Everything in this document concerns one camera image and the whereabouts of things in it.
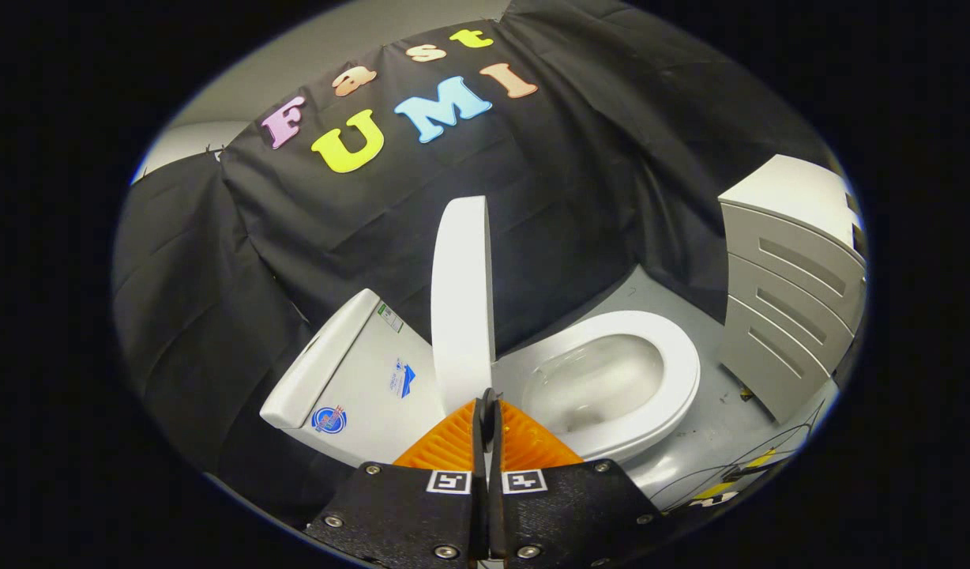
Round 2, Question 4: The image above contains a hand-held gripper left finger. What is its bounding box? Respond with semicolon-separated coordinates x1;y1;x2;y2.
305;387;490;567

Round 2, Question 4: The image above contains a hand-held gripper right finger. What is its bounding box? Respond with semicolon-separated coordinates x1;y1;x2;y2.
487;387;667;568

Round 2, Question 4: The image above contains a white toilet bowl with seat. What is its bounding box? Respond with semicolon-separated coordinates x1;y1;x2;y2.
491;310;702;465

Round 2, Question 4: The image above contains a grey drawer cabinet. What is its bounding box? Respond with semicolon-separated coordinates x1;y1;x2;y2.
717;154;867;424

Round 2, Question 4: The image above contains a black backdrop cloth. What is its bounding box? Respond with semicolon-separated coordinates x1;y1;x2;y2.
112;0;843;529

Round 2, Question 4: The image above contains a long thin black cable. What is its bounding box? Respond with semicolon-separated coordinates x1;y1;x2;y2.
665;401;827;508

